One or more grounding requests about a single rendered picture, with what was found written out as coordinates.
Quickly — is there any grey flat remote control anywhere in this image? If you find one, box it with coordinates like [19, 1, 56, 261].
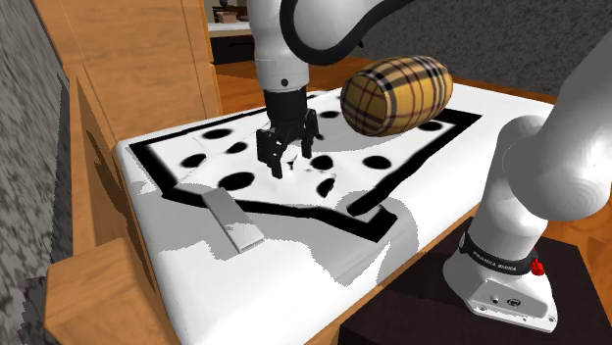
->
[200, 186, 266, 255]

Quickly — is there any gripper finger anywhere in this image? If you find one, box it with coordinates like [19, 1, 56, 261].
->
[297, 123, 321, 161]
[256, 127, 289, 180]

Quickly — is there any plaid cylindrical pillow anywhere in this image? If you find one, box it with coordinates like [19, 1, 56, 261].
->
[339, 55, 454, 139]

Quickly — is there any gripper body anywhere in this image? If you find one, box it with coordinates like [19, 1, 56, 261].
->
[263, 87, 318, 146]

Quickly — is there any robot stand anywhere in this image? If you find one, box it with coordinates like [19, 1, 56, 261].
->
[337, 217, 612, 345]

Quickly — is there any dark cabinet with white top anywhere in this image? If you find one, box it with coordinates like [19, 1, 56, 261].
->
[206, 0, 257, 67]

